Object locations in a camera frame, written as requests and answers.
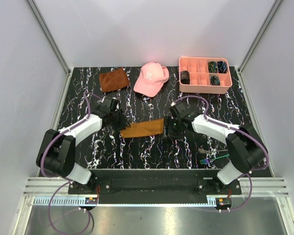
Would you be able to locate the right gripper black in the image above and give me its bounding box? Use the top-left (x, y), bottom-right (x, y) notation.
top-left (161, 116), bottom-right (185, 141)

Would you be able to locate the orange cloth napkin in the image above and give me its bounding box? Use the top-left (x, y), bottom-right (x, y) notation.
top-left (120, 118), bottom-right (164, 139)

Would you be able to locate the iridescent rainbow fork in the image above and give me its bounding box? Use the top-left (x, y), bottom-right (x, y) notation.
top-left (199, 154), bottom-right (229, 165)

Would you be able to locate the silver fork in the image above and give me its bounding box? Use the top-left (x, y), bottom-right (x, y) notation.
top-left (198, 148), bottom-right (228, 154)

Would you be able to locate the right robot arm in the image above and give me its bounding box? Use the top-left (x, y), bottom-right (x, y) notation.
top-left (162, 101), bottom-right (269, 194)

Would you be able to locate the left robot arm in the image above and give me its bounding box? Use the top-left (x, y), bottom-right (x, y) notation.
top-left (36, 97), bottom-right (130, 194)

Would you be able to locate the brown folded cloth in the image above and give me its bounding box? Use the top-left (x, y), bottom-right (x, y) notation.
top-left (99, 68), bottom-right (130, 93)

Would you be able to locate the pink baseball cap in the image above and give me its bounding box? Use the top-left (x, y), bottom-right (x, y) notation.
top-left (133, 62), bottom-right (170, 97)

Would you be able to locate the dark rolled sock left compartment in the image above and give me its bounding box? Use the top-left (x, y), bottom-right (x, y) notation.
top-left (180, 70), bottom-right (190, 85)

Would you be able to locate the pink divided organizer tray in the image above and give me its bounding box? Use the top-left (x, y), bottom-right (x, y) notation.
top-left (178, 57), bottom-right (233, 94)

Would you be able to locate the teal patterned rolled sock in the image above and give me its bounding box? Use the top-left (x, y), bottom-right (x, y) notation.
top-left (210, 75), bottom-right (221, 86)

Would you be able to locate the green patterned rolled sock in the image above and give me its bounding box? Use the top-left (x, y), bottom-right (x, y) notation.
top-left (208, 61), bottom-right (218, 73)

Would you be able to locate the blue patterned rolled sock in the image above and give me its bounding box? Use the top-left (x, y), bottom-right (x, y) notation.
top-left (217, 61), bottom-right (228, 73)

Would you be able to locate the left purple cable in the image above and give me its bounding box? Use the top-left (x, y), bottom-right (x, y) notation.
top-left (39, 91), bottom-right (106, 233)

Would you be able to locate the purple cable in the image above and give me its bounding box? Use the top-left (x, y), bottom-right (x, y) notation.
top-left (39, 91), bottom-right (106, 233)
top-left (172, 95), bottom-right (270, 212)

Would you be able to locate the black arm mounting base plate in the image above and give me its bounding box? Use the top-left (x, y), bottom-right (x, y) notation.
top-left (68, 168), bottom-right (241, 205)

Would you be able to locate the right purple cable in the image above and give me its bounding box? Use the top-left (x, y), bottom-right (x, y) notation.
top-left (172, 95), bottom-right (270, 212)

